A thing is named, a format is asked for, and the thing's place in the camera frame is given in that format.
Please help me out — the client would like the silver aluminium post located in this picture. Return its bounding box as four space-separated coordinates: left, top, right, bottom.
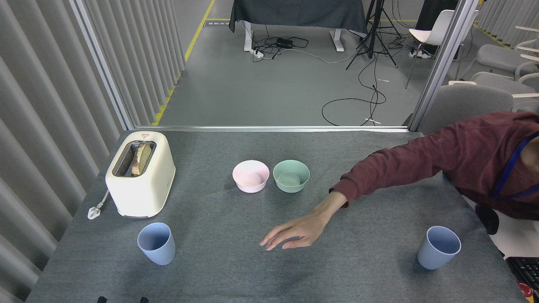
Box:
69 0 135 130
408 0 480 132

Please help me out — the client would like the blue lanyard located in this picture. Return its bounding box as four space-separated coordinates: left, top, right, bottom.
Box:
491 134 539 199

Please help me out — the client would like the black cable bundle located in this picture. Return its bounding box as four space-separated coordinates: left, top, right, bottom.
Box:
252 23 310 62

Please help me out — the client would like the white desk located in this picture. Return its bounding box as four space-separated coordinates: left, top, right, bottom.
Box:
491 213 539 259

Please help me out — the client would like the person's right hand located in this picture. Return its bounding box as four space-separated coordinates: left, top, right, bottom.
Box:
260 201 337 252

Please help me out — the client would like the black computer mouse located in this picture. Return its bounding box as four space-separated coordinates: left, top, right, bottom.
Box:
475 205 500 235

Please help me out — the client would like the black tripod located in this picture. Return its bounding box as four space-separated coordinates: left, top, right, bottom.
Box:
345 0 403 71

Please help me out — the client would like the person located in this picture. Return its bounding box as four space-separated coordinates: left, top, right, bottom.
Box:
328 112 539 221
408 0 459 58

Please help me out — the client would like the black keyboard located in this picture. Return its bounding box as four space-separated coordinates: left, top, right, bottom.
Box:
505 256 539 291

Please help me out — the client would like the white toaster plug and cord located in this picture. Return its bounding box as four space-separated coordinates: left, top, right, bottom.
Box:
87 189 111 221

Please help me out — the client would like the black looped floor cable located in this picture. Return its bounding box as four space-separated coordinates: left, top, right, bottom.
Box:
321 50 387 127

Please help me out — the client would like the blue plastic cup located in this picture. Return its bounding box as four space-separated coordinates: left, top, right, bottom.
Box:
417 226 462 270
137 222 176 266

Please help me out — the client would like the silver aluminium rail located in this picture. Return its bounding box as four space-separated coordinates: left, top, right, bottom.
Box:
134 125 410 133

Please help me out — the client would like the table with dark cloth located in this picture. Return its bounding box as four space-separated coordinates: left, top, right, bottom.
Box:
229 0 368 52

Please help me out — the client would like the grey office chair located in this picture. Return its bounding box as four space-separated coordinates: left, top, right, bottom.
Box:
419 80 515 135

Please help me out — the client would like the red round button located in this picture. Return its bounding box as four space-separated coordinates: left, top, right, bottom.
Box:
517 281 536 301

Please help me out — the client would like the grey lounge chair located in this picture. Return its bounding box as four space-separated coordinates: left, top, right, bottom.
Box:
461 25 539 80
470 72 539 112

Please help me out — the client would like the pink bowl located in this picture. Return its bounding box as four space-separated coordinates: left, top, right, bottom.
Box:
232 160 270 194

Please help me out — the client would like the white chair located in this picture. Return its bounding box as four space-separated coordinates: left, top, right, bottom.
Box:
404 9 480 90

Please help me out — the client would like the toasted bread slice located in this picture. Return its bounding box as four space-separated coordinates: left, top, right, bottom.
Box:
131 142 153 176

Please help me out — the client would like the white floor cable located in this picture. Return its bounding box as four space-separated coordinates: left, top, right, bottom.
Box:
291 47 359 64

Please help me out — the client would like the cream white toaster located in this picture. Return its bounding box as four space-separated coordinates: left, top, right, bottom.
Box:
105 131 176 219

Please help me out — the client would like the green bowl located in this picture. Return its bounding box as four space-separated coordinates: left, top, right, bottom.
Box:
273 159 310 194

